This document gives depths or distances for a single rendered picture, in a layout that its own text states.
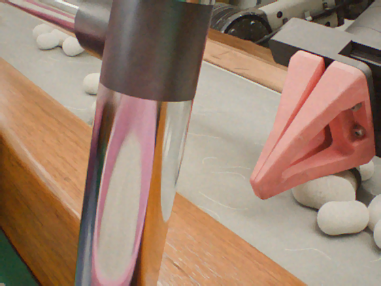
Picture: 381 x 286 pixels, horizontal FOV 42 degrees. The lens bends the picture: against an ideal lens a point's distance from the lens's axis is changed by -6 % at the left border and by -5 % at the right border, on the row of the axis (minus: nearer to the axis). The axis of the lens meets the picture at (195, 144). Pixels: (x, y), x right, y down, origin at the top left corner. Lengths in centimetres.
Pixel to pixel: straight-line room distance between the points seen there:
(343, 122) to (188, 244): 14
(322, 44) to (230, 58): 36
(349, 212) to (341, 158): 4
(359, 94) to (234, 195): 9
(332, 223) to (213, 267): 11
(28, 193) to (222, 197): 11
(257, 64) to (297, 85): 35
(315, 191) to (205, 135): 12
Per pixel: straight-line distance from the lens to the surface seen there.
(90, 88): 43
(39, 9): 16
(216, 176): 32
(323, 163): 29
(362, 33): 31
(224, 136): 39
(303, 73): 29
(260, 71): 62
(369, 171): 37
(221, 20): 97
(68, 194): 21
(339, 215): 27
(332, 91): 27
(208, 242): 19
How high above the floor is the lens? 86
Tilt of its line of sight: 19 degrees down
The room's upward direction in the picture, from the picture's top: 12 degrees clockwise
